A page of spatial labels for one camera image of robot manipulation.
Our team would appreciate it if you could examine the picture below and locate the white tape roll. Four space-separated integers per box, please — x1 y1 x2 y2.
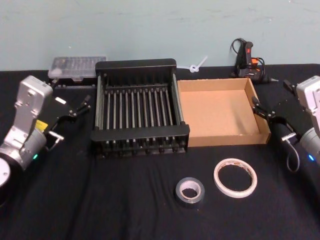
213 158 258 199

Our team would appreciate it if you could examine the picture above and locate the black corded tool red switch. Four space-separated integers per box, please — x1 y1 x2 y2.
230 37 279 85

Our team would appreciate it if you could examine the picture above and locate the shallow brown cardboard tray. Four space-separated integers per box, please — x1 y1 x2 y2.
176 77 272 148

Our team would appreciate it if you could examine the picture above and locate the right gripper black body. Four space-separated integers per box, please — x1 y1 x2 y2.
269 96 315 138

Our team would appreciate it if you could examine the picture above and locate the left gripper dark cable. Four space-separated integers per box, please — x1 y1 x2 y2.
45 131 65 151

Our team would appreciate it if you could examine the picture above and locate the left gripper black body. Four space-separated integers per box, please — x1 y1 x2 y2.
35 93 74 138

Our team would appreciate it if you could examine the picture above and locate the black table cloth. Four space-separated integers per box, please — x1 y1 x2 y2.
0 63 320 240

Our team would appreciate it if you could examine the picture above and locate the right gripper dark cable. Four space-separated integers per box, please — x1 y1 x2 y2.
281 133 301 173

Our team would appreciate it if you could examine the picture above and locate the gripper dark cable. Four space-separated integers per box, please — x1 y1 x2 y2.
45 131 65 151
281 133 301 173

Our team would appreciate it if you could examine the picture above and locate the silver tape roll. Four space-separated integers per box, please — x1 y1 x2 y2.
174 176 206 207

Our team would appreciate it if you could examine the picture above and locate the black rack with steel bars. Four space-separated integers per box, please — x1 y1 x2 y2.
89 58 191 160

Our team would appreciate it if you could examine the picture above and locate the clear plastic case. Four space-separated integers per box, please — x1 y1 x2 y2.
47 55 107 83

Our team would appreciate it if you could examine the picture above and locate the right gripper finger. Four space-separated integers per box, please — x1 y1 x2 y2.
282 79 299 97
251 95 276 121

